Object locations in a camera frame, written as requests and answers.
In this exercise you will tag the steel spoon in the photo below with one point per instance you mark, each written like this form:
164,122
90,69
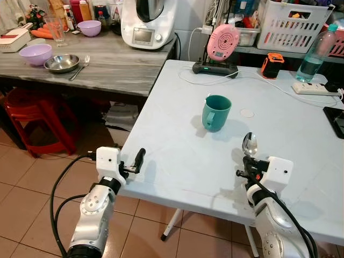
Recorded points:
250,144

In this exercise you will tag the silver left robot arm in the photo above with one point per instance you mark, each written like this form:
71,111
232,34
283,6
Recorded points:
94,215

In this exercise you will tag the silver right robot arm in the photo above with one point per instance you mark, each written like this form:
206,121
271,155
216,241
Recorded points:
274,226

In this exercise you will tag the round white disc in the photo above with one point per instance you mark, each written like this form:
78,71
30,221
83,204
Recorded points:
247,113

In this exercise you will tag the teal mug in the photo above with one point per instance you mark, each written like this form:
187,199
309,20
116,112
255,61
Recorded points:
217,114

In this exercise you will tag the white table leg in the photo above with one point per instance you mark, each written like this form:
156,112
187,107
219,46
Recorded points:
251,243
172,224

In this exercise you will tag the white power strip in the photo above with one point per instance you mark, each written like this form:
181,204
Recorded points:
310,88

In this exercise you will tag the black smartphone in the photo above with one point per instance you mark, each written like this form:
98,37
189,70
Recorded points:
336,121

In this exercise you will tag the orange and black device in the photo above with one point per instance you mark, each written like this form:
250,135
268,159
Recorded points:
272,65

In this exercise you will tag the black dock with green light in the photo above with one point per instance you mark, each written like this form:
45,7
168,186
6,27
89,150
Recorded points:
215,69

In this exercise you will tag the red plastic stool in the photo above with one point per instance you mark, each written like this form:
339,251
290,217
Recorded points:
40,118

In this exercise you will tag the steel fork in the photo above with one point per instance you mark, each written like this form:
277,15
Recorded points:
80,67

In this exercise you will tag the round pink device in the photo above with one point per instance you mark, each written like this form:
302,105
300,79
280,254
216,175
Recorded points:
223,43

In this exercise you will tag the steel bowl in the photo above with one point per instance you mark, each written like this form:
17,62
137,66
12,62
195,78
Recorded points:
61,64

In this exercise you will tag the clear water bottle teal cap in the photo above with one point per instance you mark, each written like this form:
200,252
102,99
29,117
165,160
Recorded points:
314,56

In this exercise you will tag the clear plastic container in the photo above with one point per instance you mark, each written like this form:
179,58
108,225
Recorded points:
249,36

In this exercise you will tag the white kitchen machine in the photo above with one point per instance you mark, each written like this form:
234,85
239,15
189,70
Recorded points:
148,29

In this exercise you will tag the small purple bowl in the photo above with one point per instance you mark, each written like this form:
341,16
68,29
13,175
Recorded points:
89,28

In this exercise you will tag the white plastic basket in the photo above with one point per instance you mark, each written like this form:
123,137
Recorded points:
293,27

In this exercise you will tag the red plastic basket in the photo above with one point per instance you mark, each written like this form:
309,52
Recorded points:
338,45

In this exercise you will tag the large purple bowl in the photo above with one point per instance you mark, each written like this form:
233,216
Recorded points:
33,55

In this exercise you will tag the clear drinking glass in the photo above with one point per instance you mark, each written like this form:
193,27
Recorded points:
56,31

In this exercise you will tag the orange carrot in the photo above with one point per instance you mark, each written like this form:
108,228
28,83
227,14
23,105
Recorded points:
40,34

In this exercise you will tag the white flat box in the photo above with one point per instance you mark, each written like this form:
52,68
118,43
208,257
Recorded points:
13,38

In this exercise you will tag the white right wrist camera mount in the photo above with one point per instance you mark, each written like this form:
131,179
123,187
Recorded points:
277,174

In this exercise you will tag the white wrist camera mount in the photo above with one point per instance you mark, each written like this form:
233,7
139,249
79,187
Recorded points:
109,161
277,174

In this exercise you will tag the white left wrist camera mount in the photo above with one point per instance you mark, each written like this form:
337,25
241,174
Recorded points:
109,161

